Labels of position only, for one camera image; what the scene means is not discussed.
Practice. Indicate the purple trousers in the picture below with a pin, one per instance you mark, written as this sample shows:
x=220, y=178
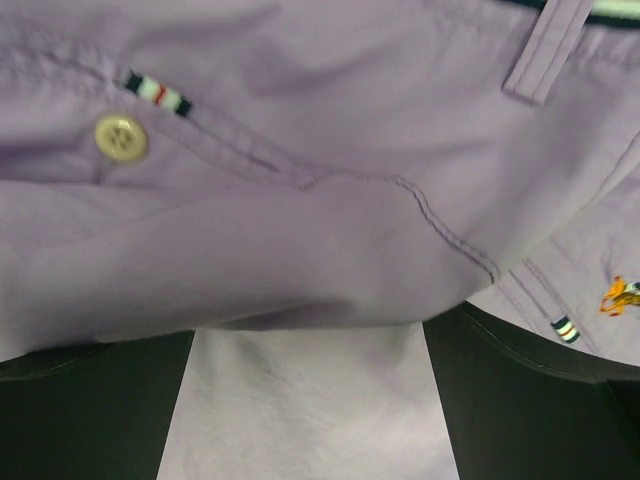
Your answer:
x=305, y=185

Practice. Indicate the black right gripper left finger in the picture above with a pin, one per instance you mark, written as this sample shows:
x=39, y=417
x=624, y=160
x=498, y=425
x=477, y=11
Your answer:
x=93, y=412

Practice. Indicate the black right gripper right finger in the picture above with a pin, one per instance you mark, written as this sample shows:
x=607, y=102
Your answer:
x=521, y=407

